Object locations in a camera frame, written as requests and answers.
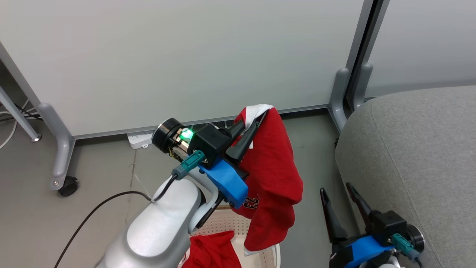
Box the grey fabric sofa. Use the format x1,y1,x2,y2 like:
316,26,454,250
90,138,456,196
335,85,476,268

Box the teal right cable connector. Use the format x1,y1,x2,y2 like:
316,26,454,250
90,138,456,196
390,233,421,261

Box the teal left cable connector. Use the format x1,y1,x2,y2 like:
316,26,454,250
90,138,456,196
172,150,206,181

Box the teal cable connector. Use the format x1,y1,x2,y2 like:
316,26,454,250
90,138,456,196
172,150,206,181
390,233,421,261

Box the grey partition foot with caster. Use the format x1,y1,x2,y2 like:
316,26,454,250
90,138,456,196
37,102,77,191

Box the blue right camera mount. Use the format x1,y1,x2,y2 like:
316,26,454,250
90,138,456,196
344,234,395,268

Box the grey metal desk leg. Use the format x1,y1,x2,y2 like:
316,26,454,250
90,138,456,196
0,86,42,143

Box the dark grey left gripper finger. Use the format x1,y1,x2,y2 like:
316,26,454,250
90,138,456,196
226,111,267,163
219,120,247,141

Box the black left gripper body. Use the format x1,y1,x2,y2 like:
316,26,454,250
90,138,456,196
152,118,197,160

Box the plain red garment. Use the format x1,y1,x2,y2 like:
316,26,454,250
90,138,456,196
180,230,242,268

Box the white perforated laundry basket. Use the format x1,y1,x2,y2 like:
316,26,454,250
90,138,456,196
178,205,281,268

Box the wide white partition panel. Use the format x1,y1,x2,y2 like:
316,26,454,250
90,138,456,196
0,0,374,140

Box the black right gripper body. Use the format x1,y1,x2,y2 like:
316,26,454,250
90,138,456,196
329,223,425,268

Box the white power strip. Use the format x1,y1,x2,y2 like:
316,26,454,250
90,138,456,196
127,130,155,150

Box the narrow white partition panel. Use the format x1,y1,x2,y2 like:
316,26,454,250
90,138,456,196
363,0,476,100

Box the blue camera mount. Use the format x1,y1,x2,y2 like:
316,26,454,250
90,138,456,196
344,234,395,268
199,159,249,209

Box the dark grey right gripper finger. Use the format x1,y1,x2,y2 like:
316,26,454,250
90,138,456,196
320,187,349,245
346,182,374,228

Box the blue left camera mount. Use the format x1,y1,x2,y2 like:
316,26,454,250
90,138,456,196
199,159,249,209

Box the white floor cable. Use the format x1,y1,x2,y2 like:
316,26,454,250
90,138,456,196
0,110,20,150

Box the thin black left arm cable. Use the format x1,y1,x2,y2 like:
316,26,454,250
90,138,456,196
54,174,180,268

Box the black caster wheel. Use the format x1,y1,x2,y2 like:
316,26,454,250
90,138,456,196
58,176,79,197

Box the white zip tie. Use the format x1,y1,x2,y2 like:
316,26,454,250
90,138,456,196
133,174,154,202

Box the red basketball jersey white collar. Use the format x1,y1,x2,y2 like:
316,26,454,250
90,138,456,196
231,104,304,256

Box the black floor cables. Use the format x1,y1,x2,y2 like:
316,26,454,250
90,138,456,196
0,98,43,123

